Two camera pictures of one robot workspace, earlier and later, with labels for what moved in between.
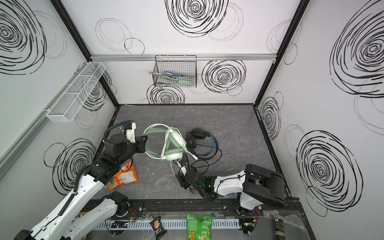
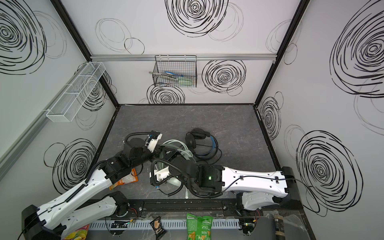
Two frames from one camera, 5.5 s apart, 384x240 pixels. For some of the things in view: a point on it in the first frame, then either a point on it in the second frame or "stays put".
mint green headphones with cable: x=174 y=149 to x=164 y=173
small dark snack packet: x=159 y=229 stays put
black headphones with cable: x=203 y=146 stays put
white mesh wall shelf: x=67 y=107 stays put
